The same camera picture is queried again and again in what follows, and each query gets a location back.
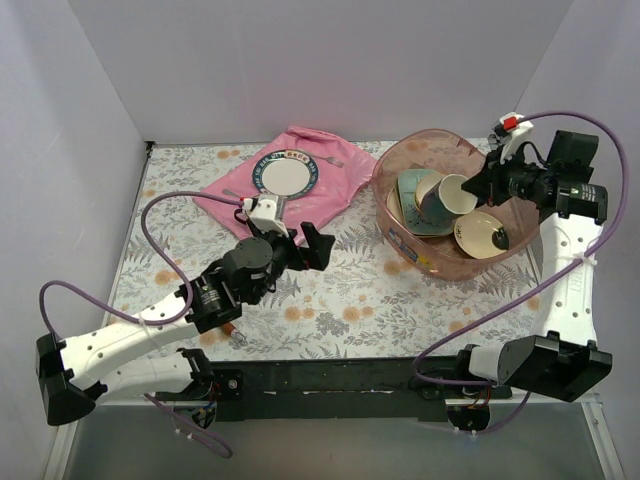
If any dark green mug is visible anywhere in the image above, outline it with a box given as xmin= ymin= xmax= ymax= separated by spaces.
xmin=417 ymin=174 xmax=477 ymax=225

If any cream plate black brushstroke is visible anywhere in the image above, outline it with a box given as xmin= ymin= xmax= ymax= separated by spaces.
xmin=453 ymin=211 xmax=510 ymax=260

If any mint divided rectangular tray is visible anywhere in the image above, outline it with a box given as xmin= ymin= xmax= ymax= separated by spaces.
xmin=403 ymin=207 xmax=453 ymax=237

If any cream bowl pink rim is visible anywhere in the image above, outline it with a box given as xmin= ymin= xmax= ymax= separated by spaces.
xmin=415 ymin=170 xmax=444 ymax=206

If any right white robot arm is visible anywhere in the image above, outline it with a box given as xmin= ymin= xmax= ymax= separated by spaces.
xmin=452 ymin=129 xmax=613 ymax=402

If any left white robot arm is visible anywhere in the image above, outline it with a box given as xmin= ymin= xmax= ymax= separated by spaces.
xmin=36 ymin=222 xmax=335 ymax=426

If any pink transparent plastic bin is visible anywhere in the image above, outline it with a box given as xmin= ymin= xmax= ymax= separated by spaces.
xmin=371 ymin=129 xmax=539 ymax=281

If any cream mug black rim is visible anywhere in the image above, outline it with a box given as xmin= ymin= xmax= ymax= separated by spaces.
xmin=233 ymin=208 xmax=250 ymax=226

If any green rimmed white plate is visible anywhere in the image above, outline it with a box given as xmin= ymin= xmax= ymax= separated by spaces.
xmin=252 ymin=149 xmax=319 ymax=200

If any pink satin cloth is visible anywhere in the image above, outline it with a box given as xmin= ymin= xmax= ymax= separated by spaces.
xmin=203 ymin=126 xmax=376 ymax=228

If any silver fork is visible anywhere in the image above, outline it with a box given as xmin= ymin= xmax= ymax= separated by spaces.
xmin=312 ymin=155 xmax=344 ymax=168

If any silver spoon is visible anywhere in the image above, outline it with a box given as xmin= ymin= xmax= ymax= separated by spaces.
xmin=222 ymin=189 xmax=245 ymax=199

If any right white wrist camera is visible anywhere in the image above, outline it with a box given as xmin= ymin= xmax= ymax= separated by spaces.
xmin=488 ymin=112 xmax=534 ymax=163

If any wooden handled metal scraper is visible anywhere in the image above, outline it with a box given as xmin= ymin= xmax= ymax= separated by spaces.
xmin=221 ymin=322 xmax=247 ymax=345

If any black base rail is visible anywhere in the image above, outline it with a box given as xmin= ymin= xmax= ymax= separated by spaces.
xmin=158 ymin=356 xmax=512 ymax=422

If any aluminium frame rail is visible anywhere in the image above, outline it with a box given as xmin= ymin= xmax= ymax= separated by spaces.
xmin=45 ymin=391 xmax=623 ymax=479

